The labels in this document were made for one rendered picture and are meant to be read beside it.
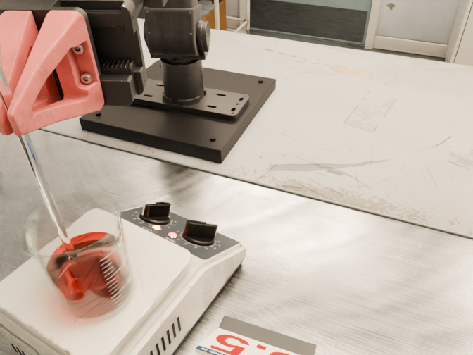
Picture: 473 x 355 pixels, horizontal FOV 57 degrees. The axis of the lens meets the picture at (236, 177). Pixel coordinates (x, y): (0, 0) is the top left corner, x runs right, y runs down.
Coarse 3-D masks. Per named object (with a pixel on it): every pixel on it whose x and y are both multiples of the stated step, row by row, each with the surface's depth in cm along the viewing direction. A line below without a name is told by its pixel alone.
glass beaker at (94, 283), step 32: (64, 192) 31; (96, 192) 31; (32, 224) 30; (96, 224) 34; (32, 256) 26; (64, 256) 27; (96, 256) 28; (128, 256) 32; (64, 288) 29; (96, 288) 30; (128, 288) 32; (96, 320) 32
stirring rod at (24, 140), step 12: (0, 72) 22; (0, 84) 23; (12, 96) 23; (24, 144) 25; (36, 156) 26; (36, 168) 26; (36, 180) 27; (48, 192) 28; (48, 204) 28; (60, 216) 29; (60, 228) 30
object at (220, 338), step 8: (216, 336) 39; (224, 336) 39; (232, 336) 39; (208, 344) 37; (216, 344) 37; (224, 344) 37; (232, 344) 38; (240, 344) 38; (248, 344) 38; (256, 344) 39; (224, 352) 36; (232, 352) 36; (240, 352) 36; (248, 352) 37; (256, 352) 37; (264, 352) 37; (272, 352) 38; (280, 352) 38
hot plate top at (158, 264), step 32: (128, 224) 40; (160, 256) 37; (0, 288) 34; (32, 288) 34; (160, 288) 34; (32, 320) 32; (64, 320) 32; (128, 320) 32; (64, 352) 30; (96, 352) 30
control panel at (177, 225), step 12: (120, 216) 44; (132, 216) 45; (180, 216) 49; (144, 228) 43; (168, 228) 44; (180, 228) 45; (168, 240) 41; (180, 240) 42; (216, 240) 44; (228, 240) 45; (192, 252) 40; (204, 252) 41; (216, 252) 42
